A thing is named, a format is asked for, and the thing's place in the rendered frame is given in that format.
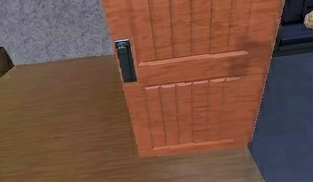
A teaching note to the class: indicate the orange wooden room door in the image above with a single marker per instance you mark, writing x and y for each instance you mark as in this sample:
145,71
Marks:
196,73

